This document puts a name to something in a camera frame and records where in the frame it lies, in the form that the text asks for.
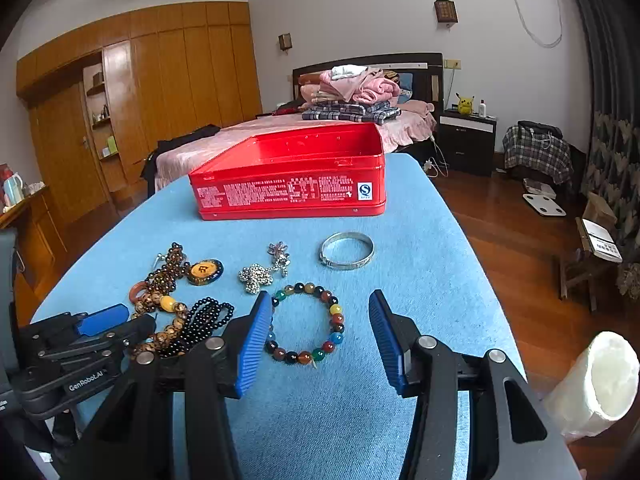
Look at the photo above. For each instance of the dark nightstand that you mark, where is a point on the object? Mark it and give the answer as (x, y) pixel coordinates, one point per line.
(467, 145)

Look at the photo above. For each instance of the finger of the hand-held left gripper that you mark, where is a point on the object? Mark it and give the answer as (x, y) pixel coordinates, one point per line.
(125, 332)
(102, 317)

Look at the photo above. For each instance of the pile of pink folded clothes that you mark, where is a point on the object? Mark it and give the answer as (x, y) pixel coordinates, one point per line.
(370, 90)

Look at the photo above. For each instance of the bed with pink bedspread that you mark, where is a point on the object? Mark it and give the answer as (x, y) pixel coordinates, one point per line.
(235, 135)

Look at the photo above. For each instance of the blue pillow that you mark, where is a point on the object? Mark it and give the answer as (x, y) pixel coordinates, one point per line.
(406, 85)

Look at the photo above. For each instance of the silver flower brooch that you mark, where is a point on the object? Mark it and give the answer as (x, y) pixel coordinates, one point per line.
(279, 250)

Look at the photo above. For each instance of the dark patterned curtain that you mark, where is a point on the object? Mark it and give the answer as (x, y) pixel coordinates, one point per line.
(610, 110)

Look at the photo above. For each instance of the wooden stool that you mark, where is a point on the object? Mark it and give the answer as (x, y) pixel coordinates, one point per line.
(587, 272)

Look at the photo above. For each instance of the plaid folded blanket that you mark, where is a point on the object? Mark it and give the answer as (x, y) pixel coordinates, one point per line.
(345, 112)

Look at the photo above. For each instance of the wooden wardrobe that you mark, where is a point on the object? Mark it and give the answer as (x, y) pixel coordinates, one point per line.
(200, 75)

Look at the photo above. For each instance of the white bathroom scale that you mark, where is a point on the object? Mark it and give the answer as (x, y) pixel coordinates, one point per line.
(545, 205)

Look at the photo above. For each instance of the dark red garment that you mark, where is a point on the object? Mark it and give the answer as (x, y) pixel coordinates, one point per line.
(290, 107)

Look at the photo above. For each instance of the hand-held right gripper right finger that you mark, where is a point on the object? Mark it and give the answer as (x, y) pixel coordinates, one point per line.
(387, 340)

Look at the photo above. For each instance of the wooden side cabinet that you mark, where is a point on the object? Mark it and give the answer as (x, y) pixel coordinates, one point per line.
(35, 240)

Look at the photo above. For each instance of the white folded garment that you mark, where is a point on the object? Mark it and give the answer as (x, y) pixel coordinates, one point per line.
(347, 71)

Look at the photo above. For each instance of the wall socket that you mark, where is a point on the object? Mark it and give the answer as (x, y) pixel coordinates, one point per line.
(453, 63)

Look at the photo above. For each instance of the white flat box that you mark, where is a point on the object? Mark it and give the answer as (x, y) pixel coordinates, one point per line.
(540, 187)

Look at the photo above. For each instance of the white printed box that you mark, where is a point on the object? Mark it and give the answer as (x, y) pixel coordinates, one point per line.
(600, 242)

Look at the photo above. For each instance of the large wooden wall lamp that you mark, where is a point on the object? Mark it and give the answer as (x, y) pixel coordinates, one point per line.
(445, 11)

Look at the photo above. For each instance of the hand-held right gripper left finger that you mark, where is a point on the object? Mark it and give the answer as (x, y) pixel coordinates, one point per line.
(255, 340)

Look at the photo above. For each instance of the small wooden wall lamp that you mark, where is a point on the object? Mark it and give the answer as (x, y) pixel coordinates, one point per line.
(285, 41)

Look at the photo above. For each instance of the yellow plush toy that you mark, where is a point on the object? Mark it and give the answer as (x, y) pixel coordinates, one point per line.
(464, 104)

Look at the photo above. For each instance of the white bottle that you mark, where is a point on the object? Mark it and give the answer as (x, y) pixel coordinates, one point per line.
(482, 109)

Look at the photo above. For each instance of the black garment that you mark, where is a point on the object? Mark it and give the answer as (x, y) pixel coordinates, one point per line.
(175, 142)

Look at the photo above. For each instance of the red plastic bin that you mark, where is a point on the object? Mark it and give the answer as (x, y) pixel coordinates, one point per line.
(280, 195)

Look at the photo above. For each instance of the wide silver bangle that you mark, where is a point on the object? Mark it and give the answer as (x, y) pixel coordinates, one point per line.
(345, 266)

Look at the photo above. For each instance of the plaid bag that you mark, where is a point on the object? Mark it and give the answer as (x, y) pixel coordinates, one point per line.
(537, 152)

